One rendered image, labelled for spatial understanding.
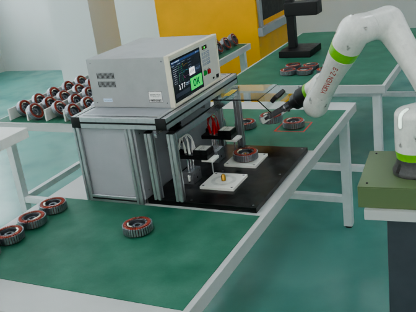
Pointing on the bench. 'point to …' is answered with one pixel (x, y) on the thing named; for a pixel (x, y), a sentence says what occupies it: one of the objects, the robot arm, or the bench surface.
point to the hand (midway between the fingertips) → (271, 116)
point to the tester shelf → (85, 122)
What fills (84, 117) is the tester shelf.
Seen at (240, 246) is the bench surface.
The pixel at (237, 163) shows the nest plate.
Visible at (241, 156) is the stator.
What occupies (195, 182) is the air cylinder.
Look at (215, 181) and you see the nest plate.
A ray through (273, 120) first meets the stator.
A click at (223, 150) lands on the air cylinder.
